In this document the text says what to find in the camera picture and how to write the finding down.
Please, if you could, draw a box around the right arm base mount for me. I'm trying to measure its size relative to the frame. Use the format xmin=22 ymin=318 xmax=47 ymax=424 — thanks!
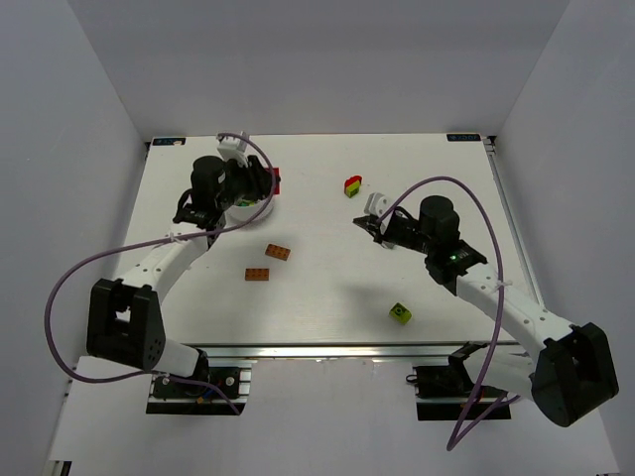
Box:
xmin=406 ymin=343 xmax=511 ymax=421

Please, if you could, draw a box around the left blue table label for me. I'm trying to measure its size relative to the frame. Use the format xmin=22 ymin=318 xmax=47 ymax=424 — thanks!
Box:
xmin=151 ymin=137 xmax=186 ymax=147

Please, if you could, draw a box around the lower orange flat lego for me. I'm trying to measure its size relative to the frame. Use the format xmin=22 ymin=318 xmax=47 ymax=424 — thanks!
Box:
xmin=244 ymin=268 xmax=270 ymax=282

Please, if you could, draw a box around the red half-round lego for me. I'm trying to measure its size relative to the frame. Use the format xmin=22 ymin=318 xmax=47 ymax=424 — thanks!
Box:
xmin=271 ymin=168 xmax=282 ymax=195

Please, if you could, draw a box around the white round divided container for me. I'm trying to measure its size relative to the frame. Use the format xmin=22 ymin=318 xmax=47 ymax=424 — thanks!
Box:
xmin=226 ymin=198 xmax=275 ymax=224

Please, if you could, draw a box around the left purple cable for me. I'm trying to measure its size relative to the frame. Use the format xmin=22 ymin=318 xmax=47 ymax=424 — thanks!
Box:
xmin=44 ymin=131 xmax=279 ymax=416

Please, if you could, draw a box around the right blue table label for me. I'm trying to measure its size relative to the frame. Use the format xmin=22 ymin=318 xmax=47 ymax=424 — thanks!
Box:
xmin=445 ymin=133 xmax=482 ymax=142

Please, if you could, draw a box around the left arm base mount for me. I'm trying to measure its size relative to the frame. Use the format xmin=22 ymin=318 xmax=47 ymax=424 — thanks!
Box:
xmin=146 ymin=365 xmax=252 ymax=417

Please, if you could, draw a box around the orange flat lego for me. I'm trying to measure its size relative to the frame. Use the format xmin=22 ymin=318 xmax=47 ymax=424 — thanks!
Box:
xmin=244 ymin=268 xmax=270 ymax=282
xmin=265 ymin=244 xmax=291 ymax=261

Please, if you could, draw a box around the blue table label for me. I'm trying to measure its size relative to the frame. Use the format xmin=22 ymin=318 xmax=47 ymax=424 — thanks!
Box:
xmin=445 ymin=133 xmax=482 ymax=142
xmin=151 ymin=137 xmax=186 ymax=147

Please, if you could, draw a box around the red and lime lego stack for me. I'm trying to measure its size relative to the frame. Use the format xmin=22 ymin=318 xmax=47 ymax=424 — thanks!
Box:
xmin=343 ymin=176 xmax=362 ymax=198

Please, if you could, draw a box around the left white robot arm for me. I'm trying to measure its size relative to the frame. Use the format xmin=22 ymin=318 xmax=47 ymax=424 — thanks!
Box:
xmin=86 ymin=156 xmax=280 ymax=382

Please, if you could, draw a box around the aluminium table frame rail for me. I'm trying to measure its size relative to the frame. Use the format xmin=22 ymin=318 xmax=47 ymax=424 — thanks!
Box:
xmin=88 ymin=340 xmax=527 ymax=361

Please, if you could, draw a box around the lime lego with print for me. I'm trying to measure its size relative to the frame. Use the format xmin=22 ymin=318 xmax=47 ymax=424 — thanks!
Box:
xmin=389 ymin=302 xmax=412 ymax=325

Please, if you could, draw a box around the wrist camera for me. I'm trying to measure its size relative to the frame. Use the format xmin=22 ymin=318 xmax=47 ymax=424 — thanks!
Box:
xmin=216 ymin=133 xmax=249 ymax=166
xmin=364 ymin=192 xmax=394 ymax=218

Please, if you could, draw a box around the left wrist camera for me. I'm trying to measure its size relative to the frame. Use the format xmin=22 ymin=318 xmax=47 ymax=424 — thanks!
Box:
xmin=216 ymin=133 xmax=249 ymax=166

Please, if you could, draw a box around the upper orange flat lego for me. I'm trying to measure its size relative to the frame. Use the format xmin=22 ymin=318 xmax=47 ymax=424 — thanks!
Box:
xmin=265 ymin=244 xmax=291 ymax=261

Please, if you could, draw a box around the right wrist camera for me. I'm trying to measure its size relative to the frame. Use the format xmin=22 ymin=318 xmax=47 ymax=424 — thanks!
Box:
xmin=364 ymin=192 xmax=394 ymax=218

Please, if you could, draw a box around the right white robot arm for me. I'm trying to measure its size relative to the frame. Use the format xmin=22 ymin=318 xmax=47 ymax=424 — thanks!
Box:
xmin=353 ymin=193 xmax=619 ymax=427

